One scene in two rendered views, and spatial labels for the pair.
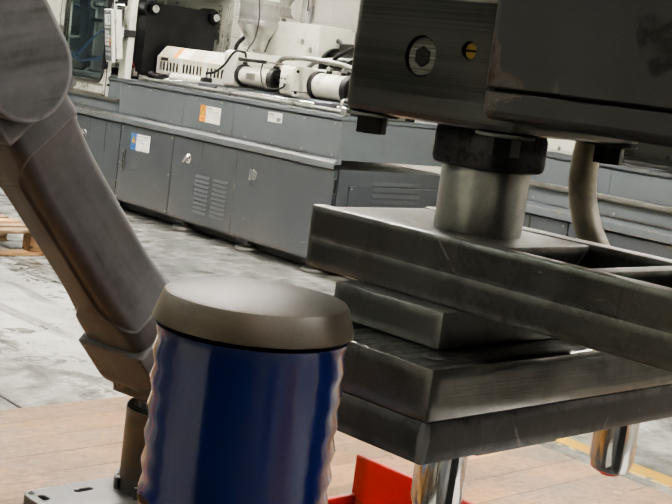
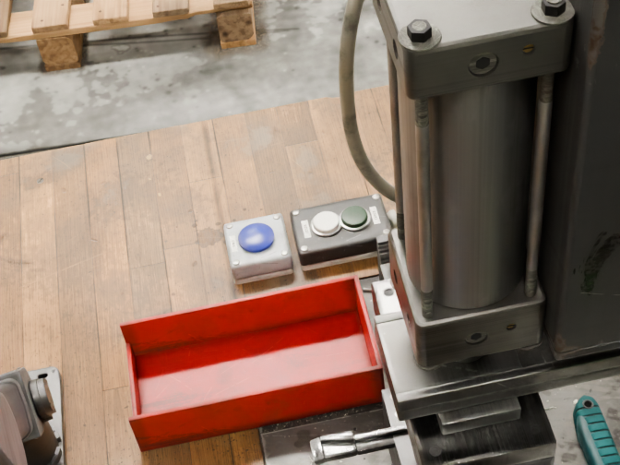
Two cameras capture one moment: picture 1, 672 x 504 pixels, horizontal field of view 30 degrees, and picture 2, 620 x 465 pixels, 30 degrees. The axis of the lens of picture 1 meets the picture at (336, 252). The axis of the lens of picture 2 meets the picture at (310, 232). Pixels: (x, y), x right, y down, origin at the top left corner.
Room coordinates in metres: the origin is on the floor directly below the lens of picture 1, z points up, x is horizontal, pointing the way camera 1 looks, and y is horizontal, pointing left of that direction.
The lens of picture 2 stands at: (0.28, 0.38, 1.89)
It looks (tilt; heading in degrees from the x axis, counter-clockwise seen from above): 49 degrees down; 311
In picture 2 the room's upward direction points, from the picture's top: 8 degrees counter-clockwise
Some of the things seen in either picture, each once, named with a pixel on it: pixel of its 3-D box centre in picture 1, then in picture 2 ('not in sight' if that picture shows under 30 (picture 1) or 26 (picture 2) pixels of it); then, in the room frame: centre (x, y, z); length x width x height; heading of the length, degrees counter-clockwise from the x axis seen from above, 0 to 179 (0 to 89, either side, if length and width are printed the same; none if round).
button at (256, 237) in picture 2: not in sight; (256, 240); (0.87, -0.22, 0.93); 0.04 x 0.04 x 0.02
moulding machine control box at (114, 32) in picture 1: (117, 36); not in sight; (9.29, 1.79, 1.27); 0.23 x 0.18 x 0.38; 131
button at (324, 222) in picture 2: not in sight; (327, 226); (0.82, -0.27, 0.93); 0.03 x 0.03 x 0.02
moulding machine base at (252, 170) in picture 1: (154, 143); not in sight; (9.76, 1.51, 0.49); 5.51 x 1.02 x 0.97; 41
